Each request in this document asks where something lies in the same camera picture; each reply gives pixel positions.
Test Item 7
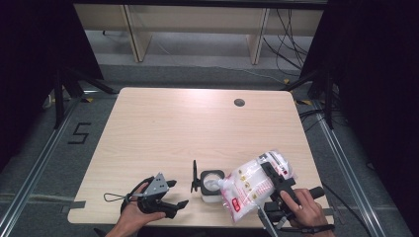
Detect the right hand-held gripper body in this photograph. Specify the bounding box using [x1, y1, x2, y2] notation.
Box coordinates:
[256, 186, 326, 237]

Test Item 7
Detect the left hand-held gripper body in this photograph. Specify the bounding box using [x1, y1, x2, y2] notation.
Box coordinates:
[136, 172, 179, 217]

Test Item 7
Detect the red white spouted pouch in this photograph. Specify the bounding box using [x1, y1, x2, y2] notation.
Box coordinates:
[219, 149, 297, 224]

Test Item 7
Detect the glass jar with black lid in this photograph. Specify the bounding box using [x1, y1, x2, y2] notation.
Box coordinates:
[190, 159, 226, 203]

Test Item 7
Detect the person's right hand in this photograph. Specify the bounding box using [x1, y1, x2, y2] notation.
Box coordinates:
[280, 188, 326, 230]

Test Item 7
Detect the person's left hand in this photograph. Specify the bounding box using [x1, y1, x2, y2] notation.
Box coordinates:
[112, 182, 167, 235]

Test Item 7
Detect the black tripod stand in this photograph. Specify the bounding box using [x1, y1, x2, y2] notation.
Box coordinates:
[52, 65, 119, 130]
[281, 68, 336, 130]

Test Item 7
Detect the black curtain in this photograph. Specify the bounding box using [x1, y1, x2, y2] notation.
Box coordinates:
[0, 0, 104, 173]
[299, 0, 419, 233]

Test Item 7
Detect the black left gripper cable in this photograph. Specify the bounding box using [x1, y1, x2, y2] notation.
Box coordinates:
[120, 176, 155, 215]

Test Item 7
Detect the thin wire loop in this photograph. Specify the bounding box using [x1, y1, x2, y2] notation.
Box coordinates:
[103, 193, 132, 203]

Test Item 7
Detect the black floor cable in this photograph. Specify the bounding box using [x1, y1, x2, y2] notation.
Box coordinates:
[321, 182, 374, 237]

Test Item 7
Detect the aluminium floor rail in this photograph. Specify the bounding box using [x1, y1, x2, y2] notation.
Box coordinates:
[309, 98, 385, 237]
[0, 98, 83, 237]

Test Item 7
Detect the bundle of black cables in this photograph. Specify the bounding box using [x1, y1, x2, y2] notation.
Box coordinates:
[262, 9, 314, 78]

